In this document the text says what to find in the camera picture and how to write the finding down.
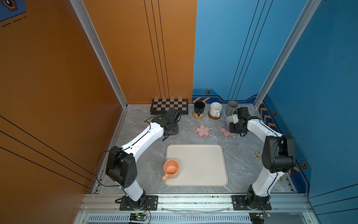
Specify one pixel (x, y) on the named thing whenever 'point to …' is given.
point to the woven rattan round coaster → (198, 117)
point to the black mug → (199, 107)
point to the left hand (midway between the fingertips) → (173, 129)
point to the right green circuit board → (258, 218)
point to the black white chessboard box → (159, 106)
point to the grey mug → (231, 105)
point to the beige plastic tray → (199, 164)
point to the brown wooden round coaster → (214, 118)
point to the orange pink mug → (171, 169)
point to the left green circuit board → (136, 216)
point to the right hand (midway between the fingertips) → (230, 129)
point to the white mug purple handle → (230, 119)
